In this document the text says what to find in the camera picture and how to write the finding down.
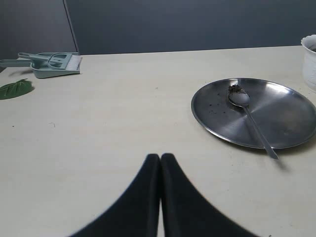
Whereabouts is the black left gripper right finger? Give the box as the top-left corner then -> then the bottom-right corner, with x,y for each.
160,153 -> 256,237

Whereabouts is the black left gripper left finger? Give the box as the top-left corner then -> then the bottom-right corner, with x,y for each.
72,154 -> 159,237

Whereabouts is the stainless steel spork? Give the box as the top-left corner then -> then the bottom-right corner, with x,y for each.
227,84 -> 279,160

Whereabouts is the white plastic flower pot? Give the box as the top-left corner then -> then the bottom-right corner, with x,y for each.
301,35 -> 316,92

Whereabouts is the round stainless steel plate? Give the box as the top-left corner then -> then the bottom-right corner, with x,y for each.
191,78 -> 316,149

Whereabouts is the teal hand brush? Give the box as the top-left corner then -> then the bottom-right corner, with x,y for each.
18,52 -> 82,71

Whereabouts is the teal plastic dustpan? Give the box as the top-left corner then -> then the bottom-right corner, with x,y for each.
0,52 -> 80,79

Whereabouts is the loose green leaf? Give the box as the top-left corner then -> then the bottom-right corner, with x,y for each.
0,79 -> 34,100

